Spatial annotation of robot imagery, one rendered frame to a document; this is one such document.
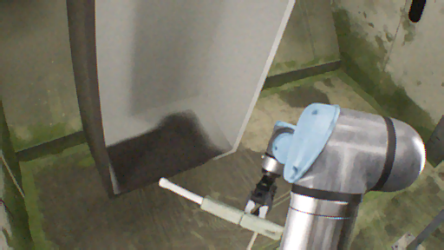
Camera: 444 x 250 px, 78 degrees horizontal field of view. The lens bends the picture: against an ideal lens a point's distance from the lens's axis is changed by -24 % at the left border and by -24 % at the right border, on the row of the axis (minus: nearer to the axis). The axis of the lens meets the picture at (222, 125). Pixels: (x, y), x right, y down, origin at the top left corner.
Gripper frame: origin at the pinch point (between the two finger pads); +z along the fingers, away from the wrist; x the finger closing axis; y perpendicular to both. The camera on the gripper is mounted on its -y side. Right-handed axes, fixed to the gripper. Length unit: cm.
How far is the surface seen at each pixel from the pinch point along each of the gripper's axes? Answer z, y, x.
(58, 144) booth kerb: 25, 32, 129
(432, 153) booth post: -40, 143, -105
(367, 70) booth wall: -84, 175, -32
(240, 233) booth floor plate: 28, 45, 8
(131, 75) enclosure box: -34, 2, 64
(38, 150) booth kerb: 31, 21, 137
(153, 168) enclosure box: 0.0, 8.8, 46.5
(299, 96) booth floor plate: -42, 150, 16
